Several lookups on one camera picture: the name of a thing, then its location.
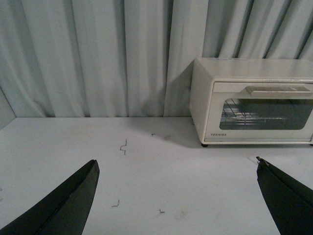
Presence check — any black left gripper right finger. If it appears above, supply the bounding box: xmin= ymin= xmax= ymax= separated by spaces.
xmin=257 ymin=157 xmax=313 ymax=235

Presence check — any white toaster oven body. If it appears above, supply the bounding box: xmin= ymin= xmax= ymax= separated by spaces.
xmin=189 ymin=58 xmax=313 ymax=146

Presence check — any grey pleated curtain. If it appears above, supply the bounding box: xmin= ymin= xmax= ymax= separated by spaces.
xmin=0 ymin=0 xmax=313 ymax=127

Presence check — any white oven door with window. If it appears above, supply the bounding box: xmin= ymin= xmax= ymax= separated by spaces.
xmin=204 ymin=82 xmax=313 ymax=142

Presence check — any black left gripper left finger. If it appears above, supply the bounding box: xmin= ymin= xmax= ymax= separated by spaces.
xmin=0 ymin=160 xmax=99 ymax=235

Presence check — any wire oven rack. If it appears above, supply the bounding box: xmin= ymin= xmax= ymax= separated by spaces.
xmin=220 ymin=99 xmax=289 ymax=127

